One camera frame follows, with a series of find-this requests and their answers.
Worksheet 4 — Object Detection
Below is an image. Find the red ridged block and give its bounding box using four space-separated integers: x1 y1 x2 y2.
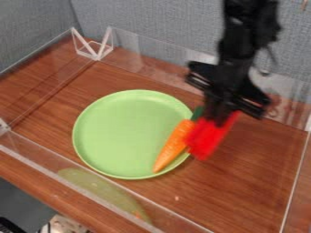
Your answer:
184 111 240 160

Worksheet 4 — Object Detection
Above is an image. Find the light green plate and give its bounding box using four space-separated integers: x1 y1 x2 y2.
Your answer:
72 89 192 180

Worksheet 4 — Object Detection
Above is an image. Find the clear acrylic enclosure wall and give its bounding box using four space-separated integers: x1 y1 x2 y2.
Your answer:
0 28 311 233

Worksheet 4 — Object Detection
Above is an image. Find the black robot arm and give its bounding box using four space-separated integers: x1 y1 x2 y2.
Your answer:
186 0 280 127

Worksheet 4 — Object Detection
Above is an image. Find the orange toy carrot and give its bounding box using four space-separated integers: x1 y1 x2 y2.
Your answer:
154 106 203 173

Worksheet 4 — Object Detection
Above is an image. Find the clear acrylic corner bracket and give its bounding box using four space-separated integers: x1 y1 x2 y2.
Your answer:
71 26 115 61

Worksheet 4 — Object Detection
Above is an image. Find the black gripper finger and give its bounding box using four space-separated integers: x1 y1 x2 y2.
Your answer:
204 91 215 119
214 102 235 127

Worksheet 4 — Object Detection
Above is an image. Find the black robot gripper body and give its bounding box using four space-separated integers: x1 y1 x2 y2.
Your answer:
186 61 271 119

